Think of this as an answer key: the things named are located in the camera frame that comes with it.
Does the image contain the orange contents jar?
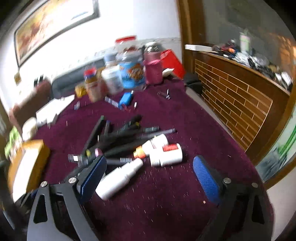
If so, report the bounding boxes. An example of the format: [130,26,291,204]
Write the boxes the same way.
[84,67,102,102]

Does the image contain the round wrapped white pad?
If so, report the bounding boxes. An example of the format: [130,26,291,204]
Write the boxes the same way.
[22,117,38,142]

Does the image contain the black marker dark blue cap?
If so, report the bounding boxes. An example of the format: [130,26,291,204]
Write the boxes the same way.
[107,128,177,142]

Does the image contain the yellow tape roll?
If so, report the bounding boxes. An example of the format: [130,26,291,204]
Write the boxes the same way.
[75,84,87,98]

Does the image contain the metal nail clipper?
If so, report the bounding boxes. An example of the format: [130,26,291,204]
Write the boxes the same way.
[157,89,171,100]

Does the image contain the red box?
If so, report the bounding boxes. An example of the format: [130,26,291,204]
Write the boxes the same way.
[161,49,186,79]

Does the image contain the brown armchair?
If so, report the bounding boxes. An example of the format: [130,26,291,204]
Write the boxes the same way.
[8,78,51,133]

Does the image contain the red lid clear jar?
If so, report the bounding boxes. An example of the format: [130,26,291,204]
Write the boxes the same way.
[115,35,138,54]

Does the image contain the black leather sofa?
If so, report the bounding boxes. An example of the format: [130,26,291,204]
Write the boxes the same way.
[50,58,105,99]

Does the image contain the white papers stack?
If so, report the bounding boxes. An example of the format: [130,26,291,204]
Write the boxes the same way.
[36,95,75,126]

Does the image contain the white pill bottle red label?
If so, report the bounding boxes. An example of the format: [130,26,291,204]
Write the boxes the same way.
[149,143,183,167]

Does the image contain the white spray bottle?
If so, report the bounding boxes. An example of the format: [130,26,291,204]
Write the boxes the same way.
[95,158,144,201]

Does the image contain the wooden brick pattern cabinet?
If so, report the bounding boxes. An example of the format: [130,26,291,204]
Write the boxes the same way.
[194,52,290,164]

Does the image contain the black marker light blue cap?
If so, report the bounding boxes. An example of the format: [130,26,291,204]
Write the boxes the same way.
[107,115,142,138]

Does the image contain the blue label plastic jar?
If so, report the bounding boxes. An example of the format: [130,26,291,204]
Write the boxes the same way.
[116,50,145,89]

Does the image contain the blue battery pack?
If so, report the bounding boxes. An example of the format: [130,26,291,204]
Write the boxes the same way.
[119,91,133,106]

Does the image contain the pink insulated bottle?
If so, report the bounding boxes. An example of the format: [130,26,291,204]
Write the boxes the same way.
[144,42,163,85]

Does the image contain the white plastic tub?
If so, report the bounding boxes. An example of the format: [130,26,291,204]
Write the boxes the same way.
[101,65,124,95]

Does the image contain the framed wall painting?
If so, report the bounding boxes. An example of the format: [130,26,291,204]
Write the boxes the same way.
[14,1,99,67]

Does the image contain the white glue bottle orange cap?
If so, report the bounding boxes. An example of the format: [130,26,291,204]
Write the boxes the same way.
[133,134,168,159]

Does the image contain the yellow taped white tray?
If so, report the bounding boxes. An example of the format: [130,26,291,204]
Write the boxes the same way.
[8,140,50,202]

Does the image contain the black marker yellow cap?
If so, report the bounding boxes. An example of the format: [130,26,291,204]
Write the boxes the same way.
[94,138,151,158]
[81,115,105,157]

